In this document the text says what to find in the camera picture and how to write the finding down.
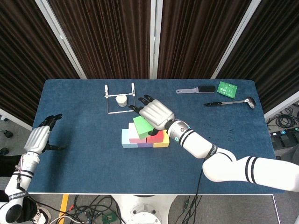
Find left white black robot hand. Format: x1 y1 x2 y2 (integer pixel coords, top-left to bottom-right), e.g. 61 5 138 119
24 113 68 154

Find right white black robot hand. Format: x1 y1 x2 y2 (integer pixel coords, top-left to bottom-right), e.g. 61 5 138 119
128 94 176 136

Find green cube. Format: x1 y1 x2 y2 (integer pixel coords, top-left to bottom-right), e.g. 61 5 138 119
132 116 154 140

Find red cube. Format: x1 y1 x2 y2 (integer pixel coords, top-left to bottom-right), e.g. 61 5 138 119
146 130 165 144

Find yellow cube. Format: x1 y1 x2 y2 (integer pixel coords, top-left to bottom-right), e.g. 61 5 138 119
153 130 171 148

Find pink cube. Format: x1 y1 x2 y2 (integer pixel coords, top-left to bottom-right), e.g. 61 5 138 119
127 122 147 144

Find light blue cube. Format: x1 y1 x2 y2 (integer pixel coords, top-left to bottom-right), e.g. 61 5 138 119
121 128 139 149

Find small white jar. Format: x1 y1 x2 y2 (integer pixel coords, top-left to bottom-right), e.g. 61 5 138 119
116 94 128 108

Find grey brush black bristles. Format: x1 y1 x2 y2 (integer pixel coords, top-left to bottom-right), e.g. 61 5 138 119
176 85 216 94

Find blue felt table cover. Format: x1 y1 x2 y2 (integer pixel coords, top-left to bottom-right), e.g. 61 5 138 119
17 79 285 194

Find yellow floor tape strip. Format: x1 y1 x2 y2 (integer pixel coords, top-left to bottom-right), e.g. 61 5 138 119
58 194 70 217

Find green foil packet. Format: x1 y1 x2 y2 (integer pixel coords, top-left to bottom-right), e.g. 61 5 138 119
216 81 237 98

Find white black sneaker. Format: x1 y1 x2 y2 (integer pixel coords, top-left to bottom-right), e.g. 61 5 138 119
32 204 51 224

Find dark brown curtain panel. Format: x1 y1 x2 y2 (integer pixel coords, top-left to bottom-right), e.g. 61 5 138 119
48 0 151 80
0 0 81 126
157 0 253 80
216 0 299 115

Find green electronics box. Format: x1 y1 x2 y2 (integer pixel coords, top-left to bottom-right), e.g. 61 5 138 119
101 211 117 224

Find black power strips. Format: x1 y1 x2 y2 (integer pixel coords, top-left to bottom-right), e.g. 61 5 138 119
268 127 299 154

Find white partition frame rail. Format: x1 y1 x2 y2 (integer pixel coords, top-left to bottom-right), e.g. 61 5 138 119
263 91 299 121
0 108 33 131

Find metal wire stand white clips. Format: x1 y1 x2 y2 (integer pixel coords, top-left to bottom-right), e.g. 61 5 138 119
104 83 137 115

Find white partition post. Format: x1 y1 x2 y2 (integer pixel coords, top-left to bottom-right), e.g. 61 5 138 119
210 0 262 80
35 0 87 80
149 0 163 79

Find white floor cable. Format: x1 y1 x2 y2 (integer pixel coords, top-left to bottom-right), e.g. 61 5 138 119
48 216 79 224

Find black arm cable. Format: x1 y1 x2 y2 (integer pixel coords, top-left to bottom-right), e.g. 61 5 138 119
195 169 203 196

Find black floor cable tangle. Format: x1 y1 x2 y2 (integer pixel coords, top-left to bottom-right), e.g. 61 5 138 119
66 195 122 224
181 195 204 224
267 106 299 131

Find steel ladle black handle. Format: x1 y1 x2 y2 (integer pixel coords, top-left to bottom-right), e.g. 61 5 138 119
203 96 256 109

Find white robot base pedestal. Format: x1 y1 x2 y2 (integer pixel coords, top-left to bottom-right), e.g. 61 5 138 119
112 194 178 224

